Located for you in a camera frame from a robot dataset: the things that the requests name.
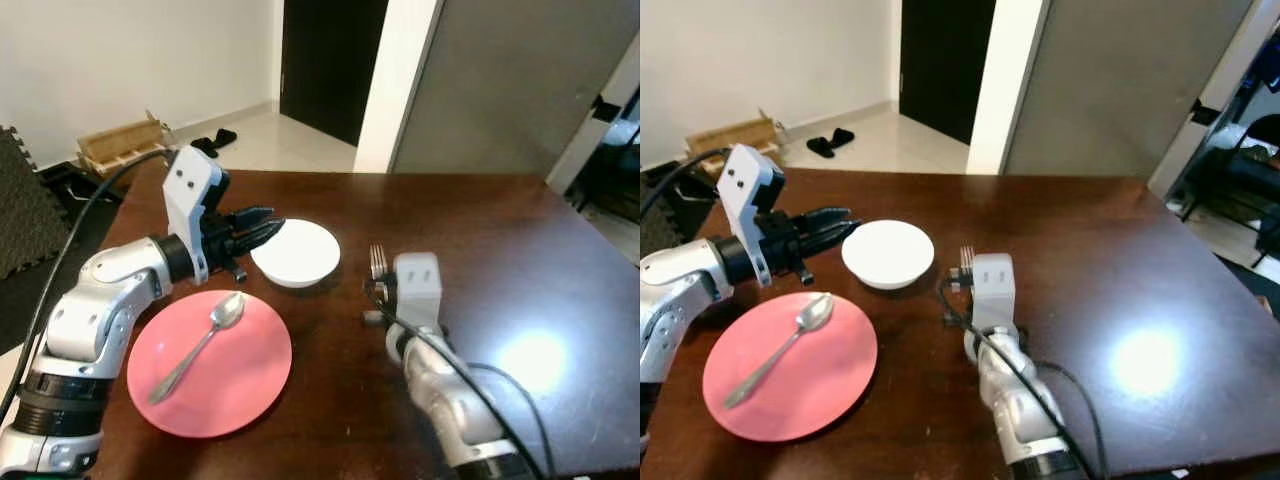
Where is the white ceramic bowl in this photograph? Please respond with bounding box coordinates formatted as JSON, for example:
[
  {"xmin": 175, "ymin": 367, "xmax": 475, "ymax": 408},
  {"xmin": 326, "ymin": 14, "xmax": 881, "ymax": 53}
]
[
  {"xmin": 841, "ymin": 220, "xmax": 937, "ymax": 291},
  {"xmin": 249, "ymin": 219, "xmax": 342, "ymax": 290}
]

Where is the silver metal spoon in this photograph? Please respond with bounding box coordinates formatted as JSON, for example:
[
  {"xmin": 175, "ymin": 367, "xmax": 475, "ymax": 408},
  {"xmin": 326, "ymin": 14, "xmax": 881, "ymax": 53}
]
[
  {"xmin": 147, "ymin": 291, "xmax": 246, "ymax": 406},
  {"xmin": 723, "ymin": 293, "xmax": 836, "ymax": 409}
]

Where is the wooden crate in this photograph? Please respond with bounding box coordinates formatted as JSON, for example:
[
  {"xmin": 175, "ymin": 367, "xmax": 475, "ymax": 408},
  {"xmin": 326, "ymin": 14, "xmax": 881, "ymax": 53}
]
[
  {"xmin": 685, "ymin": 108, "xmax": 786, "ymax": 171},
  {"xmin": 76, "ymin": 110, "xmax": 175, "ymax": 183}
]

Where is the pink round plate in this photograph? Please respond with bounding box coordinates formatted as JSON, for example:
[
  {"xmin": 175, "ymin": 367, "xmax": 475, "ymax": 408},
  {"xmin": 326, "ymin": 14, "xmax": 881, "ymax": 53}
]
[
  {"xmin": 702, "ymin": 291, "xmax": 880, "ymax": 443},
  {"xmin": 126, "ymin": 289, "xmax": 294, "ymax": 440}
]

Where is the dark foam floor mat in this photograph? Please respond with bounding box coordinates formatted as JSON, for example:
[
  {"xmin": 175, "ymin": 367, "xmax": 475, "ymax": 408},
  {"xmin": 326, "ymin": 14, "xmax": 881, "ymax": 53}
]
[
  {"xmin": 0, "ymin": 124, "xmax": 73, "ymax": 283},
  {"xmin": 640, "ymin": 190, "xmax": 669, "ymax": 261}
]

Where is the black office chair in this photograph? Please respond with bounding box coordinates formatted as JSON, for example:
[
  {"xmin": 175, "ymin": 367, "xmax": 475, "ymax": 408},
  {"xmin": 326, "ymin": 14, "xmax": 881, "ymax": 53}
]
[
  {"xmin": 575, "ymin": 88, "xmax": 641, "ymax": 226},
  {"xmin": 1165, "ymin": 60, "xmax": 1280, "ymax": 263}
]

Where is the grey door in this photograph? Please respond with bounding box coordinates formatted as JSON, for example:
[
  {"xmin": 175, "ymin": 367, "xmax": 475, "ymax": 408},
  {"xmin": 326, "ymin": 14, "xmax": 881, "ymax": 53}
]
[
  {"xmin": 1003, "ymin": 0, "xmax": 1256, "ymax": 179},
  {"xmin": 388, "ymin": 0, "xmax": 641, "ymax": 177}
]

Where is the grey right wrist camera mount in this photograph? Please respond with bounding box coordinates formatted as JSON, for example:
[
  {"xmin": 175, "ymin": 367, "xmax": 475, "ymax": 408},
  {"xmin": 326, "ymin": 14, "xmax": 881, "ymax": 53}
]
[
  {"xmin": 391, "ymin": 252, "xmax": 444, "ymax": 336},
  {"xmin": 970, "ymin": 253, "xmax": 1018, "ymax": 331}
]

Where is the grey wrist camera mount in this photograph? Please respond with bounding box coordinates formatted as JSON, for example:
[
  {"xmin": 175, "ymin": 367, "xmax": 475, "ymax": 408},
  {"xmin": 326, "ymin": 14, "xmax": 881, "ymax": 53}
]
[
  {"xmin": 162, "ymin": 145, "xmax": 230, "ymax": 286},
  {"xmin": 391, "ymin": 252, "xmax": 444, "ymax": 336},
  {"xmin": 720, "ymin": 143, "xmax": 786, "ymax": 289},
  {"xmin": 970, "ymin": 253, "xmax": 1018, "ymax": 331}
]

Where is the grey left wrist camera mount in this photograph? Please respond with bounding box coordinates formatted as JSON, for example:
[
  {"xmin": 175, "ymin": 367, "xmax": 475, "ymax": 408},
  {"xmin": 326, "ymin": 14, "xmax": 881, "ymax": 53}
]
[
  {"xmin": 720, "ymin": 143, "xmax": 786, "ymax": 289},
  {"xmin": 162, "ymin": 145, "xmax": 230, "ymax": 286}
]

